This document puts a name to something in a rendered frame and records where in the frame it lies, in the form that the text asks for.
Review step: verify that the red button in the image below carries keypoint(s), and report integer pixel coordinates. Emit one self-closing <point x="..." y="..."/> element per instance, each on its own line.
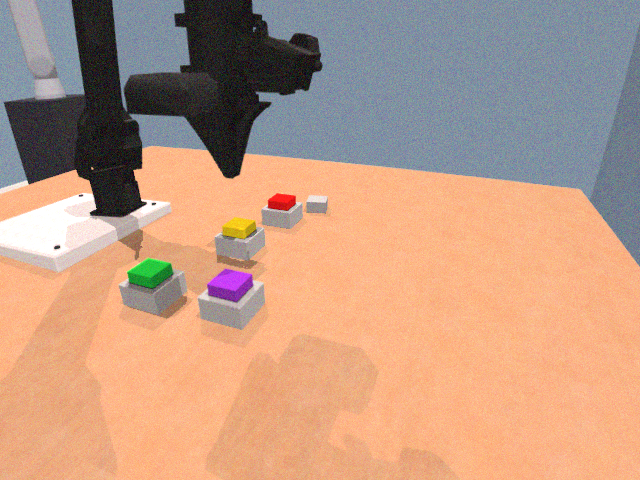
<point x="282" y="211"/>

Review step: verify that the yellow button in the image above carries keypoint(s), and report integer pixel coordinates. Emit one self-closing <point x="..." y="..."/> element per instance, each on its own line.
<point x="240" y="239"/>

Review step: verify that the green button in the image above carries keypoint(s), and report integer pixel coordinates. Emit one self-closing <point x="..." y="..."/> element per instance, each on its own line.
<point x="152" y="286"/>

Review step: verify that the purple button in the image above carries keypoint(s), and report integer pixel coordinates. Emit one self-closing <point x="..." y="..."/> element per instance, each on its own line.
<point x="232" y="298"/>

